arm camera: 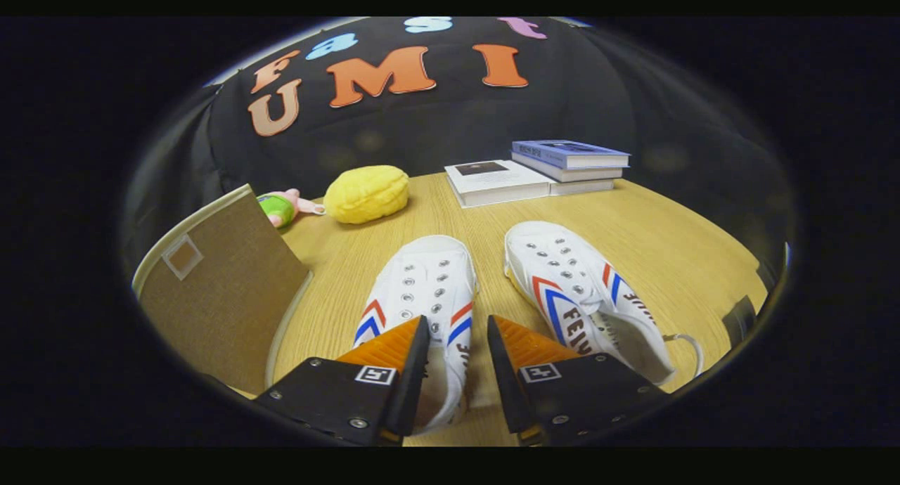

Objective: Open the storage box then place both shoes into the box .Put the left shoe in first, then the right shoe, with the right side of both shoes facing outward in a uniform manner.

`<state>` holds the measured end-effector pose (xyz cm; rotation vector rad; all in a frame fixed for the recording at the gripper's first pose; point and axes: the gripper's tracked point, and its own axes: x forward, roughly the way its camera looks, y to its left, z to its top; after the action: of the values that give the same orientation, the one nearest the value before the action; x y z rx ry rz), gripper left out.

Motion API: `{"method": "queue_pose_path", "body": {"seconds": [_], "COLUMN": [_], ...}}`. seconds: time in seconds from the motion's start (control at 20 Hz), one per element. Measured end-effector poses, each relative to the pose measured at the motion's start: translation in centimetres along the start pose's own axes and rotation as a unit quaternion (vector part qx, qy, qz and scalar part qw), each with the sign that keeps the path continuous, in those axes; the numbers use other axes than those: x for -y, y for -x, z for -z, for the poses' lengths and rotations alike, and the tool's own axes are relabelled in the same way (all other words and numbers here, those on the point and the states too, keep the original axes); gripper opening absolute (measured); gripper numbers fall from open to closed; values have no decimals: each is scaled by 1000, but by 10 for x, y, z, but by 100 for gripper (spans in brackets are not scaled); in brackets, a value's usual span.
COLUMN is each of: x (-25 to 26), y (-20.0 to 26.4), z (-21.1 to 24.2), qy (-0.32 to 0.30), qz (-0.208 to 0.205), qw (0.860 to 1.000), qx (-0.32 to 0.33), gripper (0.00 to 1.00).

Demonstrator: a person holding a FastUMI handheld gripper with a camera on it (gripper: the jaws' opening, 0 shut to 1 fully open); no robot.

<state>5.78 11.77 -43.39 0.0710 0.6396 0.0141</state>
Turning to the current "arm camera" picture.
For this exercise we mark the black block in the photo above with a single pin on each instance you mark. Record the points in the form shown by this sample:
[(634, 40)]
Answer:
[(740, 320)]

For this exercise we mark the thin white stacked book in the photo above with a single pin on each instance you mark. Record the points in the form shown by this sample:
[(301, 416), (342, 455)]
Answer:
[(583, 188)]

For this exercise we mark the white shoe striped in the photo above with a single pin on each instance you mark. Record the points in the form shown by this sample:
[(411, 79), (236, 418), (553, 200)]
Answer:
[(562, 267), (422, 274)]

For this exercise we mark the brown fabric storage box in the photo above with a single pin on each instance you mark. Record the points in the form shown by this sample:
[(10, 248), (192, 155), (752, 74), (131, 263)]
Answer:
[(218, 309)]

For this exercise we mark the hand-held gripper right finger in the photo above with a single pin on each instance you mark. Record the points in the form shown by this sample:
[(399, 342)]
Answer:
[(503, 379)]

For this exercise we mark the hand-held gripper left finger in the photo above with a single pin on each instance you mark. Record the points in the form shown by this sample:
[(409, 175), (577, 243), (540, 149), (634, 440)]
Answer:
[(413, 379)]

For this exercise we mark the yellow plush toy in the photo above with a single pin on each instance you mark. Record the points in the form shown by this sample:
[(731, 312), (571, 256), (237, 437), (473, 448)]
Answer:
[(365, 193)]

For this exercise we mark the white book dark picture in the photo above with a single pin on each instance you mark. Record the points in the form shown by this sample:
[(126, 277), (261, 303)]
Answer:
[(492, 179)]

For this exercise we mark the pink green plush toy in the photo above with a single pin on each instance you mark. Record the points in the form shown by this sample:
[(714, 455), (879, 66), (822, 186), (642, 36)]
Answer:
[(278, 207)]

